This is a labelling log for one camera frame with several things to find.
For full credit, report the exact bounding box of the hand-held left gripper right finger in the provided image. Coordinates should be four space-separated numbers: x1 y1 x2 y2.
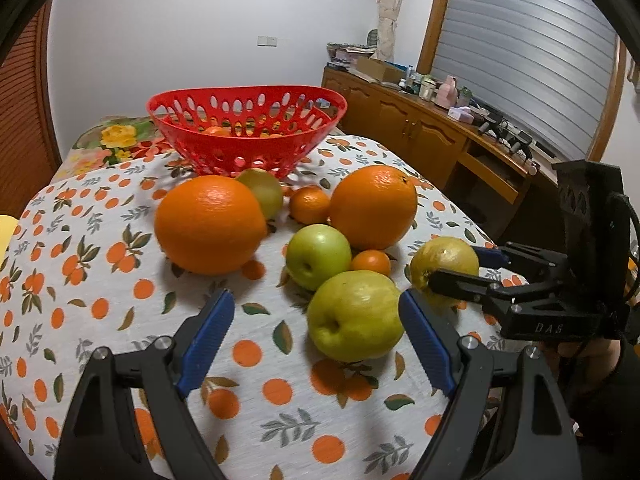
398 290 583 480

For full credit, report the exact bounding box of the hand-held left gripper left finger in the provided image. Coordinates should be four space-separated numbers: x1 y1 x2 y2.
52 288 237 480

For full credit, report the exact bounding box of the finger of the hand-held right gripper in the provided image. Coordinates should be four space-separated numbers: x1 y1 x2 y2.
427 267 551 313
472 241 571 286

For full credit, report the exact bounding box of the yellow apple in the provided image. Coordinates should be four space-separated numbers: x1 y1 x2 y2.
410 236 481 309

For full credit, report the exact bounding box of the large yellow-green apple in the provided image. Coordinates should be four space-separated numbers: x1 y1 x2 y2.
306 270 406 363

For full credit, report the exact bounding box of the large orange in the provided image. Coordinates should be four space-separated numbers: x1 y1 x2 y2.
329 164 419 251
154 174 268 276

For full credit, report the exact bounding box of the small green apple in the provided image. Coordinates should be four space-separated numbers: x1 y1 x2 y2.
285 224 353 292

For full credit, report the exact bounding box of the small yellow-green fruit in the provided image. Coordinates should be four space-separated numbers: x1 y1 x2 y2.
235 167 285 221

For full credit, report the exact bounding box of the red perforated plastic basket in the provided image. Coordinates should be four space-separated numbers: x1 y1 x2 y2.
146 85 349 181

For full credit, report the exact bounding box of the person's right forearm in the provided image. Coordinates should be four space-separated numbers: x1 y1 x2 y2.
570 335 640 446

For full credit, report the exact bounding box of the person's right hand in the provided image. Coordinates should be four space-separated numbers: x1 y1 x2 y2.
552 340 621 391

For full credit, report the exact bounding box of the black grey device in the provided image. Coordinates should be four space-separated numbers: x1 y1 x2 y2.
477 114 507 136
507 130 540 173

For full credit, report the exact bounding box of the orange print tablecloth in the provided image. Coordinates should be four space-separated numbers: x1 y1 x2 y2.
0 134 531 480

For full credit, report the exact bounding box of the pink bottle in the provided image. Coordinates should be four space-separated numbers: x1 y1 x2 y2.
435 75 460 108

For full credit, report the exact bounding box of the wooden sideboard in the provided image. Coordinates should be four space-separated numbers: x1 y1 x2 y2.
320 65 556 206

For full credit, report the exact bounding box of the grey window blind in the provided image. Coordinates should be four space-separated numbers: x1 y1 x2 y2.
430 0 618 161

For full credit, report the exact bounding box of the floral blanket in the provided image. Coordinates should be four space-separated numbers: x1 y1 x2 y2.
52 115 173 181

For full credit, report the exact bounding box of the open cardboard box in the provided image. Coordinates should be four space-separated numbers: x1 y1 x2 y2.
355 56 407 83

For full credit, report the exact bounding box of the yellow plush toy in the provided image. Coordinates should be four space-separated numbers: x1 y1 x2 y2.
0 215 20 261

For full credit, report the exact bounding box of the pile of papers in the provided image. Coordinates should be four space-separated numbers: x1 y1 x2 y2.
327 42 376 66

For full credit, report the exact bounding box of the beige curtain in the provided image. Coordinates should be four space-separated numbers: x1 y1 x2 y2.
375 0 412 61

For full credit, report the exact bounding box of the wooden slatted wardrobe door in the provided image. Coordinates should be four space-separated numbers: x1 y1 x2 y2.
0 0 63 216

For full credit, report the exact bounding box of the wooden window frame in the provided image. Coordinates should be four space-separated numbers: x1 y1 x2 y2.
417 0 628 161

